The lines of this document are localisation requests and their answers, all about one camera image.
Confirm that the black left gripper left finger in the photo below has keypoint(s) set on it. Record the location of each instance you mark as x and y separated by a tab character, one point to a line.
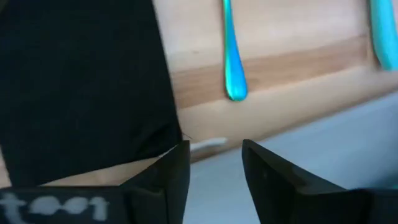
155	199

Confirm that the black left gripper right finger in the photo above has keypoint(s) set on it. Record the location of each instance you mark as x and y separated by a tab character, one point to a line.
295	202

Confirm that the black cloth napkin white tag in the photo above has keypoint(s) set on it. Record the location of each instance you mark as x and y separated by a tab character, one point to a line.
77	77

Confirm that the grey plastic tray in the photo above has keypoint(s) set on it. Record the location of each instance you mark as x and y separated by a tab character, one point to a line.
311	146

